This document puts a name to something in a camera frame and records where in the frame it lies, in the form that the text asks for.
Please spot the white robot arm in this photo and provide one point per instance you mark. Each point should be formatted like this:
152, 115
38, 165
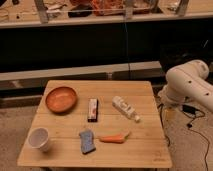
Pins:
188, 80

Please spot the white ceramic cup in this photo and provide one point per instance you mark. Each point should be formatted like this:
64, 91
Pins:
39, 139

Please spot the white plastic bottle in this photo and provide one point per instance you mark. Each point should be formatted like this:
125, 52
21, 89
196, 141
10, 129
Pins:
124, 108

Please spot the dark rectangular box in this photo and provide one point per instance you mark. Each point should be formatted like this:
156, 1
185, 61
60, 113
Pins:
93, 110

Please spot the wooden table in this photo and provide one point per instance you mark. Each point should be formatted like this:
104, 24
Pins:
145, 147

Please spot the orange wooden bowl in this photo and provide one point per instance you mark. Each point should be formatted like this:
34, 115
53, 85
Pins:
61, 99

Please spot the orange carrot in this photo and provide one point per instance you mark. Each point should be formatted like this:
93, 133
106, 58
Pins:
117, 138

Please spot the blue sponge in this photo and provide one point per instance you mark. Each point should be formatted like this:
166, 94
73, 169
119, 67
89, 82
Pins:
87, 144

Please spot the orange object on shelf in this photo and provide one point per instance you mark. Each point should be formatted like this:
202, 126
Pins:
107, 7

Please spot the black object on shelf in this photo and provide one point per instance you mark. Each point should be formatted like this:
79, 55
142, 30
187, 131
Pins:
81, 10

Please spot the metal shelf rack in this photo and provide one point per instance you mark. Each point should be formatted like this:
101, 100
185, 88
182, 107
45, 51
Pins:
37, 13

